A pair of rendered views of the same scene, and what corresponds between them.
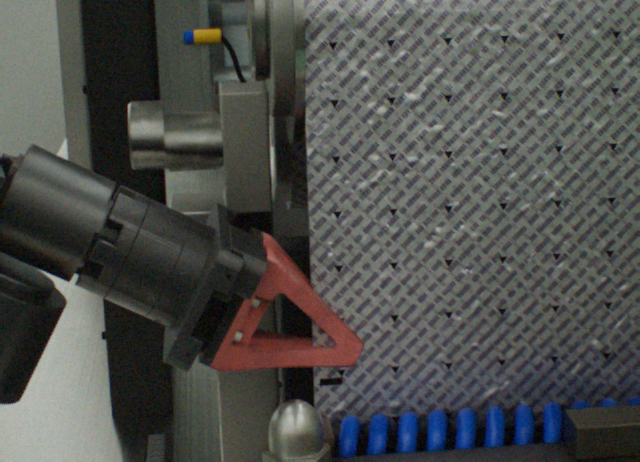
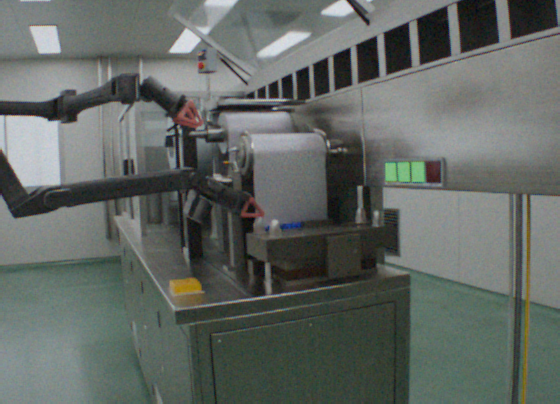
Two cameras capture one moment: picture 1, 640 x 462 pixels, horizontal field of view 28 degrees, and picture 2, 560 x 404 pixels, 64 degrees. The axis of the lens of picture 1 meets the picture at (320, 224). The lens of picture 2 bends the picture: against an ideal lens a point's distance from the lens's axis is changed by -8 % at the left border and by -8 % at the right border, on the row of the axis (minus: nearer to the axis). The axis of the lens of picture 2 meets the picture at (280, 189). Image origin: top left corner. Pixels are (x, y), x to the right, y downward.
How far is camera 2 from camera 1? 0.83 m
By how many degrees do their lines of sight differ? 21
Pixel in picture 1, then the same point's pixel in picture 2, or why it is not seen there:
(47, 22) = (66, 211)
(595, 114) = (301, 170)
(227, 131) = (234, 178)
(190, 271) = (236, 197)
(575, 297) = (300, 203)
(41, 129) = (64, 249)
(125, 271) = (226, 197)
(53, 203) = (213, 185)
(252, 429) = (238, 238)
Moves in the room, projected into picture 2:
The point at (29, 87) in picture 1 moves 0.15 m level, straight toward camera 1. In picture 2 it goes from (60, 234) to (61, 235)
